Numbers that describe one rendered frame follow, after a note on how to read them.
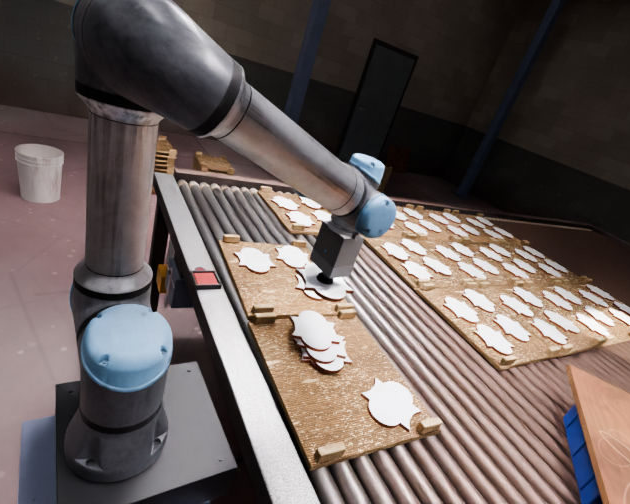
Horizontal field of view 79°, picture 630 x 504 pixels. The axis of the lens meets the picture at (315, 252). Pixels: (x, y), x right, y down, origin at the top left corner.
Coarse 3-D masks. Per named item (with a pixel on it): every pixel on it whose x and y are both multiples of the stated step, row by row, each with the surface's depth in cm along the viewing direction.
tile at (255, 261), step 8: (248, 248) 133; (240, 256) 127; (248, 256) 128; (256, 256) 130; (264, 256) 131; (240, 264) 122; (248, 264) 124; (256, 264) 125; (264, 264) 127; (272, 264) 128; (256, 272) 122; (264, 272) 123
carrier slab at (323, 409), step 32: (288, 320) 106; (352, 320) 116; (288, 352) 95; (352, 352) 103; (288, 384) 86; (320, 384) 89; (352, 384) 92; (288, 416) 79; (320, 416) 81; (352, 416) 84; (416, 416) 90; (352, 448) 77; (384, 448) 80
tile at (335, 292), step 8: (312, 264) 97; (296, 272) 93; (304, 272) 92; (312, 272) 94; (304, 280) 90; (312, 280) 90; (336, 280) 94; (304, 288) 87; (312, 288) 88; (320, 288) 88; (328, 288) 89; (336, 288) 90; (344, 288) 91; (320, 296) 87; (328, 296) 86; (336, 296) 87; (344, 296) 89
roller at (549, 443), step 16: (400, 288) 148; (416, 304) 140; (432, 320) 134; (448, 336) 128; (464, 352) 122; (480, 368) 117; (496, 384) 113; (512, 400) 108; (528, 416) 104; (544, 432) 101; (560, 448) 97
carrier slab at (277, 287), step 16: (224, 256) 126; (272, 256) 135; (240, 272) 120; (272, 272) 126; (288, 272) 129; (240, 288) 113; (256, 288) 115; (272, 288) 118; (288, 288) 121; (288, 304) 113; (304, 304) 116; (320, 304) 118
